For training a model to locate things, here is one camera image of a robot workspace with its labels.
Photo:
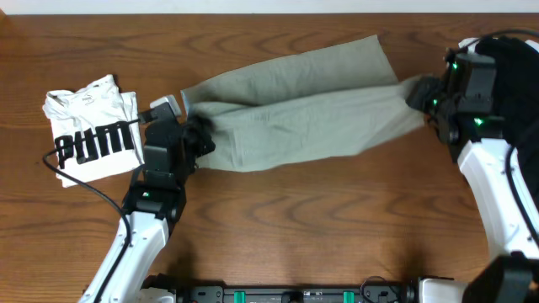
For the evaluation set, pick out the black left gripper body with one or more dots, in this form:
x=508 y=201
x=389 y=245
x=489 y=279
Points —
x=190 y=143

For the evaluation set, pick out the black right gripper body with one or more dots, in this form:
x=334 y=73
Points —
x=434 y=101

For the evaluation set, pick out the khaki green shorts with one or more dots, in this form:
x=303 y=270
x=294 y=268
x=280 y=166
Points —
x=332 y=102

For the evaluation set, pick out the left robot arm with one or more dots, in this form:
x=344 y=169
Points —
x=150 y=210

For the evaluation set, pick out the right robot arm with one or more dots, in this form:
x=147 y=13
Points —
x=465 y=121

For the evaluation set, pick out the white garment under pile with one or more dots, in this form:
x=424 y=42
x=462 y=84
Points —
x=471 y=43

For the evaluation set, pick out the black garment with red tag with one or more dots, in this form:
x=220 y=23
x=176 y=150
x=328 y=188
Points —
x=516 y=100

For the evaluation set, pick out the white Puma t-shirt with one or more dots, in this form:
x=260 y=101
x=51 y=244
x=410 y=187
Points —
x=102 y=118

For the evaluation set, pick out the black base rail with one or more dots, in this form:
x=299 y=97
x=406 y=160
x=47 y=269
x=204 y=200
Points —
x=366 y=293

